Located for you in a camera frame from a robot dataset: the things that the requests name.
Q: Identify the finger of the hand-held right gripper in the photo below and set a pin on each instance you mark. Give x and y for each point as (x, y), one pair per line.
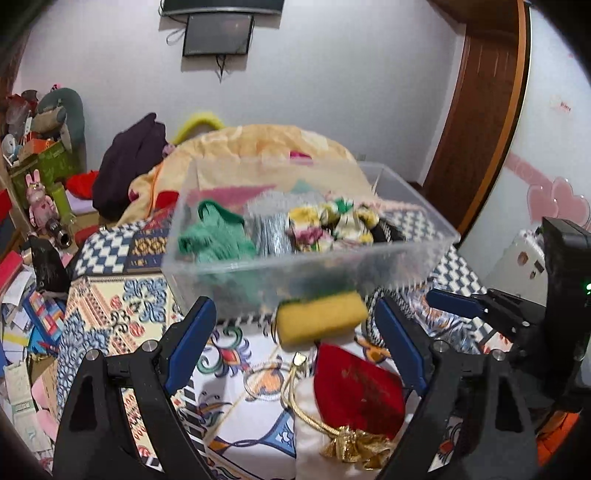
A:
(455, 303)

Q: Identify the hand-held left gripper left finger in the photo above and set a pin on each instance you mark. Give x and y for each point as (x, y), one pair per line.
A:
(187, 341)

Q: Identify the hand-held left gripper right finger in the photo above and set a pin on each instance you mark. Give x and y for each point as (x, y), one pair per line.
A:
(399, 341)

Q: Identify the yellow sponge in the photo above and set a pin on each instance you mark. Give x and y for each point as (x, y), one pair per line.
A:
(318, 318)

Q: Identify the clear plastic storage box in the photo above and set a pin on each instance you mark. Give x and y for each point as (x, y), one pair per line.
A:
(323, 277)

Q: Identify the green knitted cloth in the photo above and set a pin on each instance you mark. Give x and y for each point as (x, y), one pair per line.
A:
(212, 240)

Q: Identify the gold fabric pouch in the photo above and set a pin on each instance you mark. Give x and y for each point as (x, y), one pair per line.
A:
(355, 445)

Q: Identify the floral yellow white socks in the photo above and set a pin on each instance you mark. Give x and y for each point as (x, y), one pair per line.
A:
(318, 230)

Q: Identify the silver glitter cloth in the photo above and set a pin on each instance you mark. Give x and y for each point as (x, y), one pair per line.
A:
(268, 226)

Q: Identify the pink cloth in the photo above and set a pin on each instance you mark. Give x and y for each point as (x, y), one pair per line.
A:
(231, 196)

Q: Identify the black bag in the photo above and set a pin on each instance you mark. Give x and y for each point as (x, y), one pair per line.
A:
(48, 267)

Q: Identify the pile of books and papers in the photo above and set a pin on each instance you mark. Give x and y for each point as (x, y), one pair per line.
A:
(23, 332)

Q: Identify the dark purple garment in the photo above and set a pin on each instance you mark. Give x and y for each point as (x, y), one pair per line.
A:
(129, 161)

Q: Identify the brown wooden door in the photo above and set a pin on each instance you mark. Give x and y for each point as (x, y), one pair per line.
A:
(480, 115)

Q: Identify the red cloth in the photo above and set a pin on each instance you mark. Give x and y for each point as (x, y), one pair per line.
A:
(83, 182)

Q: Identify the pink rabbit figurine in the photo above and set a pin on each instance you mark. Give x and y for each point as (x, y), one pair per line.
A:
(39, 203)

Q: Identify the yellow orange quilt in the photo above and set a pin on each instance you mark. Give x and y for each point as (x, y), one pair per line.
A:
(258, 143)

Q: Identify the yellow green plush toy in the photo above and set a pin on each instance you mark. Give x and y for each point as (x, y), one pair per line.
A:
(198, 119)

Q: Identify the green cardboard box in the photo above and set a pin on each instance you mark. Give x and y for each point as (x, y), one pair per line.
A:
(51, 161)

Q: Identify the grey green plush toy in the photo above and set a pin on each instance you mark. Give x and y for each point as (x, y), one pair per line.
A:
(69, 115)

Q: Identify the pink heart wall sticker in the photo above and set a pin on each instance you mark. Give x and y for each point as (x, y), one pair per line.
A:
(558, 198)

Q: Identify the black camera lens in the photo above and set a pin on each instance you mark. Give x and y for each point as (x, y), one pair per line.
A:
(59, 231)

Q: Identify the wall monitor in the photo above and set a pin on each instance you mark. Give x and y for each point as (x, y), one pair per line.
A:
(218, 34)

